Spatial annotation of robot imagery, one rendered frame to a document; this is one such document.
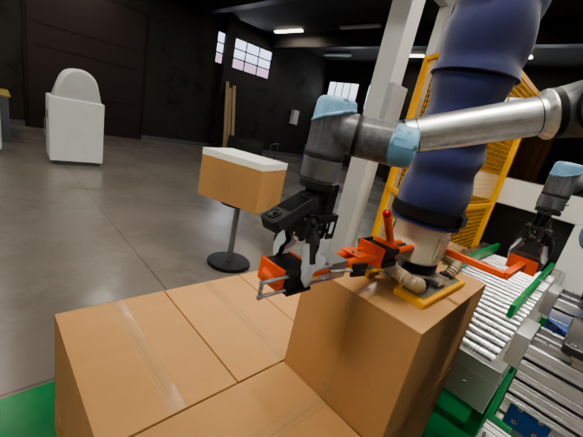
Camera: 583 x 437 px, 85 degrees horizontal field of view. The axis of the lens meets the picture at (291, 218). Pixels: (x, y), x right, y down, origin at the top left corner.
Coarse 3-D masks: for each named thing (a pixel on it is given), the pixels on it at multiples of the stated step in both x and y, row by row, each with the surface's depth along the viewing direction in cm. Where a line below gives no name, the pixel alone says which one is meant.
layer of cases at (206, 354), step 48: (192, 288) 148; (240, 288) 157; (96, 336) 108; (144, 336) 113; (192, 336) 118; (240, 336) 124; (288, 336) 130; (96, 384) 92; (144, 384) 95; (192, 384) 98; (240, 384) 102; (288, 384) 106; (96, 432) 79; (144, 432) 82; (192, 432) 84; (240, 432) 87; (288, 432) 90; (336, 432) 93
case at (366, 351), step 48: (336, 288) 97; (384, 288) 99; (480, 288) 115; (336, 336) 98; (384, 336) 86; (432, 336) 87; (336, 384) 99; (384, 384) 87; (432, 384) 115; (384, 432) 88
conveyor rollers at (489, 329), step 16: (496, 256) 315; (464, 272) 246; (480, 272) 254; (496, 288) 231; (512, 288) 239; (544, 288) 254; (480, 304) 198; (496, 304) 202; (528, 304) 217; (480, 320) 182; (496, 320) 184; (512, 320) 187; (464, 336) 157; (480, 336) 160; (496, 336) 168; (480, 352) 150; (496, 352) 153
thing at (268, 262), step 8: (264, 256) 66; (272, 256) 67; (280, 256) 68; (288, 256) 68; (296, 256) 69; (264, 264) 65; (272, 264) 63; (280, 264) 64; (288, 264) 64; (296, 264) 65; (280, 272) 62; (272, 288) 64; (280, 288) 62
